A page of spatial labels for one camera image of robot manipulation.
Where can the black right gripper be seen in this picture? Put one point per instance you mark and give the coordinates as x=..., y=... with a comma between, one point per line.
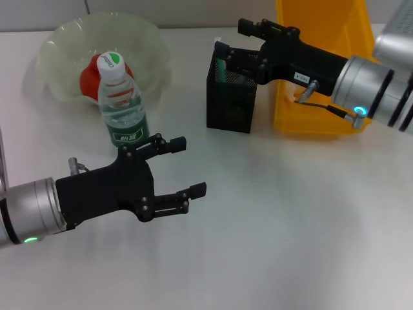
x=300, y=61

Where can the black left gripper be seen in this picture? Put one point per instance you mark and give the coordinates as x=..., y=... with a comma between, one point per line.
x=106, y=193

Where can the grey glitter pen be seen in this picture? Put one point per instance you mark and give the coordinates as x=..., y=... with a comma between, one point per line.
x=240, y=79

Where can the mint green utility knife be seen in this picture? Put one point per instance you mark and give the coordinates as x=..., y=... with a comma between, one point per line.
x=221, y=69

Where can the clear green-label water bottle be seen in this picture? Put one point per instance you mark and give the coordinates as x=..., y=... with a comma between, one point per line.
x=127, y=129

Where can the red-orange bumpy orange fruit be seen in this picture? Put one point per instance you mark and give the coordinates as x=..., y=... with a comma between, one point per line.
x=88, y=77

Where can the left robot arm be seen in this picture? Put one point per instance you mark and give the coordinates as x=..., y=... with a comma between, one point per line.
x=29, y=211

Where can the black mesh pen holder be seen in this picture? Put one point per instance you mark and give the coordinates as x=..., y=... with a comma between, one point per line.
x=230, y=106

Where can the pale green wavy fruit plate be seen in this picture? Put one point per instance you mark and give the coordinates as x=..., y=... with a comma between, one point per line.
x=64, y=64

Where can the yellow plastic storage bin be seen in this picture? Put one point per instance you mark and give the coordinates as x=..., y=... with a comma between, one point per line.
x=322, y=109

